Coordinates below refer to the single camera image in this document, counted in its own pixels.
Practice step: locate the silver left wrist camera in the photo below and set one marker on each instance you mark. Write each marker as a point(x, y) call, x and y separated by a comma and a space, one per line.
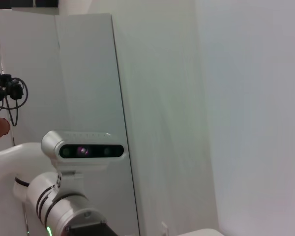
point(51, 145)

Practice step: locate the white partition panel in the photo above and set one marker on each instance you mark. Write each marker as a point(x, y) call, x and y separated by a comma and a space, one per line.
point(93, 73)

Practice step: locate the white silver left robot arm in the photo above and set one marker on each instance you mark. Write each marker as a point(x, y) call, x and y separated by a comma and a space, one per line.
point(64, 209)

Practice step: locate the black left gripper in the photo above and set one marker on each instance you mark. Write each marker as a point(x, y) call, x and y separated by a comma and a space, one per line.
point(93, 229)

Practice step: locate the thin pole with green light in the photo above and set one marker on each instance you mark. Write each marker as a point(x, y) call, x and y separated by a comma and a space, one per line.
point(27, 231)

